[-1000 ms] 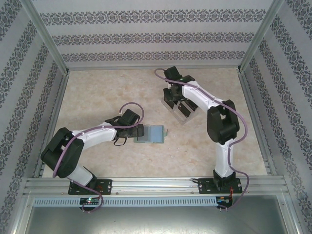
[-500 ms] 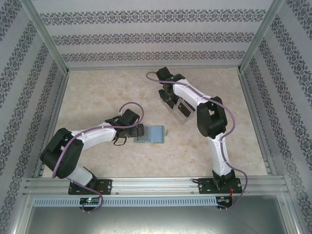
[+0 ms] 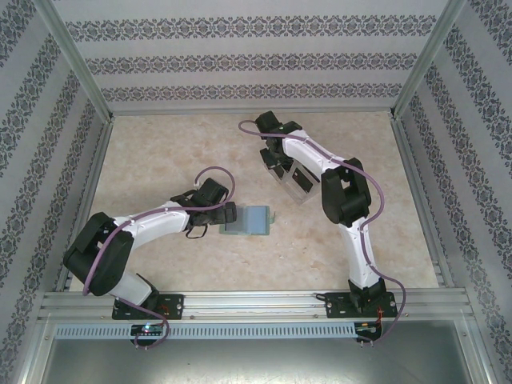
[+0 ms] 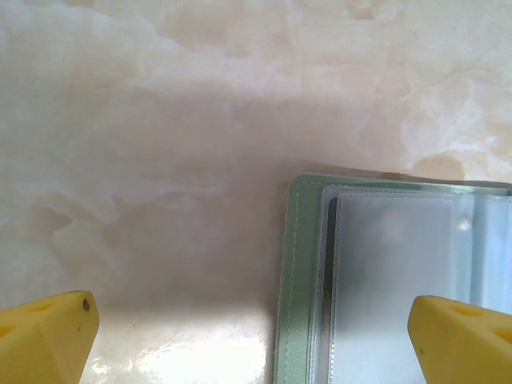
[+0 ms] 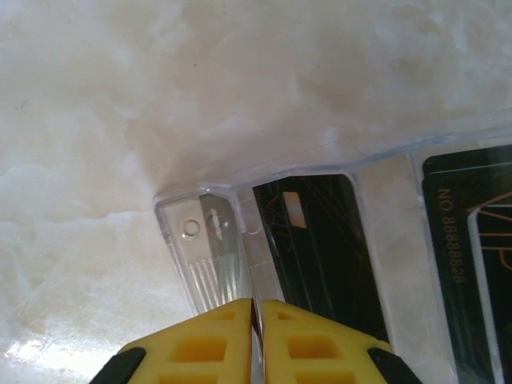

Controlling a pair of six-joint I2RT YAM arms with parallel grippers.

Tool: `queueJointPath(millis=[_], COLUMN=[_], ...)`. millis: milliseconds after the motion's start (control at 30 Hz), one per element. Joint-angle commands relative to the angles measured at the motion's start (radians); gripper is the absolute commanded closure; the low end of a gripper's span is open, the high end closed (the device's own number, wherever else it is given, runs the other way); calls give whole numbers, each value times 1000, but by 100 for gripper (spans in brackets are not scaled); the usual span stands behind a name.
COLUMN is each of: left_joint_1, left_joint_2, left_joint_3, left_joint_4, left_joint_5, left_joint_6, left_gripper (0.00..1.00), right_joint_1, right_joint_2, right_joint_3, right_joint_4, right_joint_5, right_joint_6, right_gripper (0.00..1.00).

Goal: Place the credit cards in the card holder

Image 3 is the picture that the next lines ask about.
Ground green card holder wallet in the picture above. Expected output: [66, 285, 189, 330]
[218, 205, 277, 237]

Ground clear acrylic card stand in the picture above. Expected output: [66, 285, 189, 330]
[262, 154, 322, 206]

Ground grey metal panel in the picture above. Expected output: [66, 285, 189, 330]
[38, 338, 493, 384]

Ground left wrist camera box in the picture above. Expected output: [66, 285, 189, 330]
[194, 178, 230, 206]

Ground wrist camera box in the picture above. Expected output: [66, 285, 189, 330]
[194, 178, 230, 206]
[254, 110, 283, 135]

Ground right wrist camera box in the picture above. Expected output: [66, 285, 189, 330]
[254, 110, 283, 135]

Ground aluminium back rail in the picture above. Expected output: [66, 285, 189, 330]
[111, 110, 395, 118]

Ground purple cable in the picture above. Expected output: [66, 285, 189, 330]
[82, 166, 237, 351]
[238, 118, 411, 345]

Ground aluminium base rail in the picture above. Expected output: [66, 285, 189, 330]
[38, 290, 477, 323]

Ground slotted grey cable duct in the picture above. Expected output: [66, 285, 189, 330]
[54, 322, 357, 339]

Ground aluminium side rail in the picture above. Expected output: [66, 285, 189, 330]
[390, 115, 455, 289]
[54, 118, 117, 292]

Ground aluminium frame post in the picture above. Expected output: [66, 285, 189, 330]
[34, 0, 117, 123]
[387, 0, 469, 121]

